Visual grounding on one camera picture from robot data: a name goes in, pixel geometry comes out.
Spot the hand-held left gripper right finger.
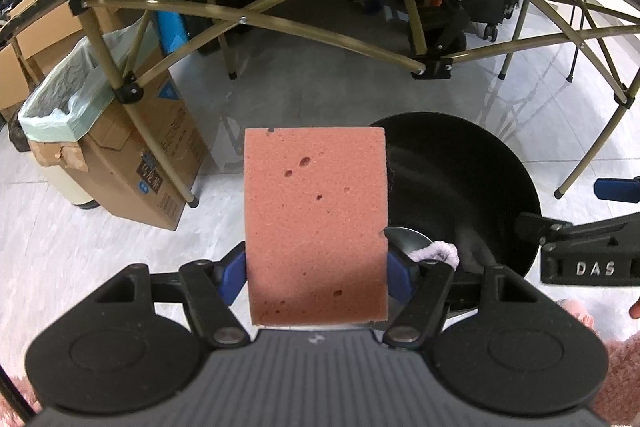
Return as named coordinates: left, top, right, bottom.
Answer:
left=382, top=250, right=544, bottom=353

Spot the large printed cardboard box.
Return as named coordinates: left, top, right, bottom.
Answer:
left=29, top=19, right=208, bottom=232

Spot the folding table frame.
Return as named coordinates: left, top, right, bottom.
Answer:
left=0, top=0, right=640, bottom=208

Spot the white bin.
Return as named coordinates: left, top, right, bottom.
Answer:
left=44, top=152, right=98, bottom=210

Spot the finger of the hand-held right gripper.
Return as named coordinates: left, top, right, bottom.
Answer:
left=515, top=211, right=640, bottom=253
left=594, top=177, right=640, bottom=202

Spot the plain cardboard box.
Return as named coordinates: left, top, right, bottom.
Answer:
left=0, top=0, right=156, bottom=118

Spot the green plastic bag liner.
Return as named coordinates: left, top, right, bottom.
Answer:
left=19, top=27, right=166, bottom=142

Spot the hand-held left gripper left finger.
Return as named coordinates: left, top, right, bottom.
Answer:
left=92, top=242, right=253, bottom=351

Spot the blue box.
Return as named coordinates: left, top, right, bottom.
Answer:
left=150, top=0, right=191, bottom=52

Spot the pink sponge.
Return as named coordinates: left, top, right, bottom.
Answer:
left=243, top=127, right=391, bottom=327

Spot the black round bowl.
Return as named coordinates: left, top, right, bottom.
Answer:
left=367, top=112, right=542, bottom=310

